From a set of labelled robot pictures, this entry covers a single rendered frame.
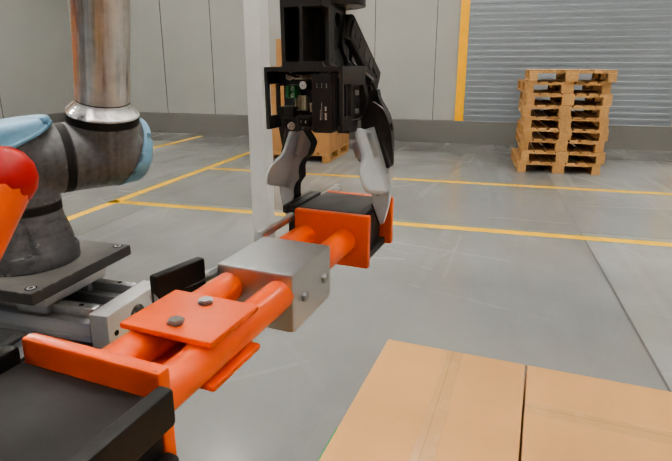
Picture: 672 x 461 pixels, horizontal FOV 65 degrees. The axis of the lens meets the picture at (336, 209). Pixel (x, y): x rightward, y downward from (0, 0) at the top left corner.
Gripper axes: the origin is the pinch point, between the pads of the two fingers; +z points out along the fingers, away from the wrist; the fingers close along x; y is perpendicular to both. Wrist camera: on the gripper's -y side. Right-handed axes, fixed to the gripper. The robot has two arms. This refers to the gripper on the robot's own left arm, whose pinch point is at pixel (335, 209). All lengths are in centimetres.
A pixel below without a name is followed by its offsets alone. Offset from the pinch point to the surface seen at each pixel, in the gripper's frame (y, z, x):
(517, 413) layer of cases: -70, 67, 19
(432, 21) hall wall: -922, -87, -180
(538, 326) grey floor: -230, 122, 25
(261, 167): -269, 54, -162
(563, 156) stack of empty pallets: -683, 102, 45
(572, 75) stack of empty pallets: -682, 1, 46
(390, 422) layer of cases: -55, 67, -9
